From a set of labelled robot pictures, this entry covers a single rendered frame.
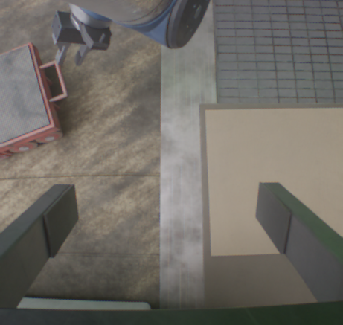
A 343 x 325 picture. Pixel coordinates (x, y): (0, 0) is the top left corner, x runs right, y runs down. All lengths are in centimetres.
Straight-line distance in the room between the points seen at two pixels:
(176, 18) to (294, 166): 66
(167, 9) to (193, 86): 60
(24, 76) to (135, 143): 40
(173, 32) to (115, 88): 61
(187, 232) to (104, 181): 31
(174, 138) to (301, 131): 42
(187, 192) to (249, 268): 30
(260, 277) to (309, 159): 40
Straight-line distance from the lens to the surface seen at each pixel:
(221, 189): 78
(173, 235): 80
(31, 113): 82
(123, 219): 81
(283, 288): 89
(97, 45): 61
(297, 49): 104
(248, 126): 83
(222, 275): 83
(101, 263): 86
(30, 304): 87
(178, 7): 30
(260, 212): 17
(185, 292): 85
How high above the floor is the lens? 79
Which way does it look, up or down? 81 degrees down
